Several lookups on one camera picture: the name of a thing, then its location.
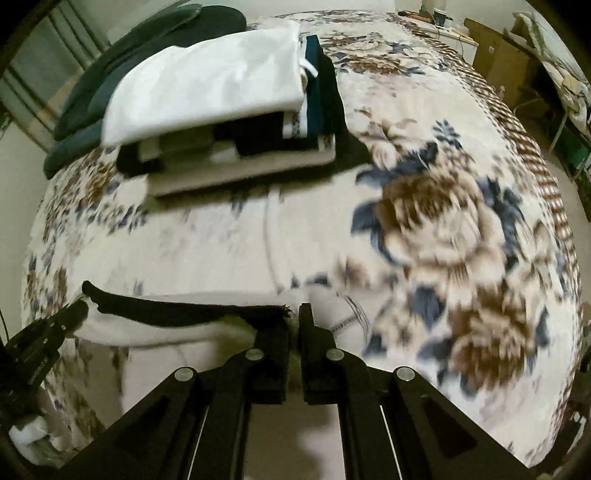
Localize beige folded garment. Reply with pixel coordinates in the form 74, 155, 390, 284
147, 147, 338, 198

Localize cardboard box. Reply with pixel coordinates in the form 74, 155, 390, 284
463, 17, 534, 95

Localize stack of folded clothes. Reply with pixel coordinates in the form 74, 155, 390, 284
116, 54, 372, 178

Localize white cabinet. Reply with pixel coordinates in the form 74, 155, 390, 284
434, 25, 479, 66

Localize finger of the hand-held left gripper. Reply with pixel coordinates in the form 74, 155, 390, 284
46, 301, 89, 339

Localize dark teal folded garment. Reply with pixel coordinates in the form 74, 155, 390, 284
300, 34, 334, 139

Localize crumpled white cloth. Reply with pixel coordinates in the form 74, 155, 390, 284
8, 411, 63, 464

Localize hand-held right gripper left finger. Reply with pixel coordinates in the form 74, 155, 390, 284
55, 316, 293, 480

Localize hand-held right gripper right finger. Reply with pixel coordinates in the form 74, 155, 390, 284
298, 302, 539, 480

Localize white folded garment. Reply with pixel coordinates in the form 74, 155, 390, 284
102, 21, 309, 146

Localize dark green pillows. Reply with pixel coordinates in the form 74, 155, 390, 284
44, 4, 247, 182

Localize white garment with black trim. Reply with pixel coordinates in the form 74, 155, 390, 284
76, 281, 370, 356

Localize cloth-covered folding rack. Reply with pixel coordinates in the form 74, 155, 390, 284
510, 10, 591, 181

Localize floral blanket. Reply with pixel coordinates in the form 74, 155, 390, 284
21, 9, 585, 469

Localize grey striped curtain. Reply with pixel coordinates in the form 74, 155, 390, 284
0, 8, 109, 155

